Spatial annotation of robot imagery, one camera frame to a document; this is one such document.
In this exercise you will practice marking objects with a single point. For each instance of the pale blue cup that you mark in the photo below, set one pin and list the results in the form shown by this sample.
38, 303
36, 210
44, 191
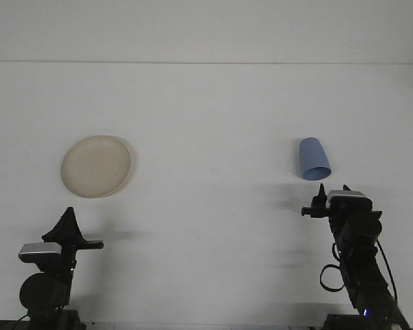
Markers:
311, 154

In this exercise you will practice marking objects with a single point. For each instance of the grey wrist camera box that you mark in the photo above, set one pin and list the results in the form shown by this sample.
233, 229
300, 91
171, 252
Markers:
39, 251
346, 194

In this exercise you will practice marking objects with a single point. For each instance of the pale round plate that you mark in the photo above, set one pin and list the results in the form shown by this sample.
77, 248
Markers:
96, 168

